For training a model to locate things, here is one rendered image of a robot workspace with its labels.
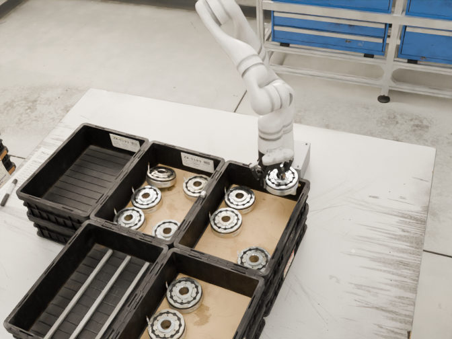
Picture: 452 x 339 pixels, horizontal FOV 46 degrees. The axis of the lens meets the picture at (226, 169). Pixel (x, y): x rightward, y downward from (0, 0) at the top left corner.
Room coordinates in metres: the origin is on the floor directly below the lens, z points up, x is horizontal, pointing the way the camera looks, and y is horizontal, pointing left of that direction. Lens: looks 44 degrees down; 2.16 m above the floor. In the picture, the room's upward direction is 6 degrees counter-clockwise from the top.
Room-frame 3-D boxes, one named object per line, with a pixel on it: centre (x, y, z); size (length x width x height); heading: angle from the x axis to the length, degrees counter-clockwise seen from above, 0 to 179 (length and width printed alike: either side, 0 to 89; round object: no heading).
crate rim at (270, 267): (1.09, -0.05, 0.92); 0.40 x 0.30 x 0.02; 152
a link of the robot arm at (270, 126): (1.15, -0.14, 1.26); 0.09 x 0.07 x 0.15; 115
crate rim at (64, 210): (1.37, 0.48, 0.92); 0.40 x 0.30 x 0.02; 152
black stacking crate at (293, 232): (1.09, -0.05, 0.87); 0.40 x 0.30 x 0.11; 152
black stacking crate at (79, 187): (1.37, 0.48, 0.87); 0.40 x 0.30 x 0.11; 152
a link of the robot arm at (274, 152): (1.13, -0.14, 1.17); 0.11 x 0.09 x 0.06; 12
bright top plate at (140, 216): (1.17, 0.33, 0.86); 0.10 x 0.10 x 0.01
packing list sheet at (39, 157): (1.58, 0.76, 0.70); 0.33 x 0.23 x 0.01; 156
